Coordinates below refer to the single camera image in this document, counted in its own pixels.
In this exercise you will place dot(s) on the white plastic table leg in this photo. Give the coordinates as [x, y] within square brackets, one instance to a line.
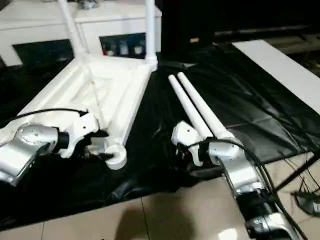
[190, 107]
[205, 105]
[150, 32]
[72, 30]

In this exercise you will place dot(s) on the white plastic table top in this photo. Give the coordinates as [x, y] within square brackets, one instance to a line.
[87, 92]

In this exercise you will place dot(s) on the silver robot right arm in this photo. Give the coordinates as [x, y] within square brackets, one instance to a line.
[240, 172]

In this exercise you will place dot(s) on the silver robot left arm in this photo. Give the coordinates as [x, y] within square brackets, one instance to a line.
[25, 150]

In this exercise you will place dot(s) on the black work mat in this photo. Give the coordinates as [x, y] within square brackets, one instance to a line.
[250, 100]

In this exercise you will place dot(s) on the white mug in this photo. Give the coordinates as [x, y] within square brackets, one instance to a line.
[137, 49]
[110, 51]

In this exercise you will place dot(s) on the white blue carton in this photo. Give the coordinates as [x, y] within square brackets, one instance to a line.
[122, 48]

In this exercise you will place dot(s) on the small yellow box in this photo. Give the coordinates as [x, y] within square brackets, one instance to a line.
[193, 40]

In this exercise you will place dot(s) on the black folding stand leg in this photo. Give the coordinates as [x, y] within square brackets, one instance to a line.
[297, 170]

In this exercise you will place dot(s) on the white flat board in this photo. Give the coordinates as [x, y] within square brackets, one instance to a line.
[282, 70]

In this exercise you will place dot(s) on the dark grey floor device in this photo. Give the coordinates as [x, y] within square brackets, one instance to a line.
[307, 203]

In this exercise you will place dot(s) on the white cabinet with glass doors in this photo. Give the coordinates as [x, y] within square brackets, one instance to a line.
[37, 25]

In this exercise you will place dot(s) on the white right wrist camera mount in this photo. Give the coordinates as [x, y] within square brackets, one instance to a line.
[186, 132]

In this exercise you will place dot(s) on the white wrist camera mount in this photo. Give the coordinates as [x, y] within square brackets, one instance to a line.
[186, 132]
[82, 125]

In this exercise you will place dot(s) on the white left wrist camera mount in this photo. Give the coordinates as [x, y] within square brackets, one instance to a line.
[82, 125]

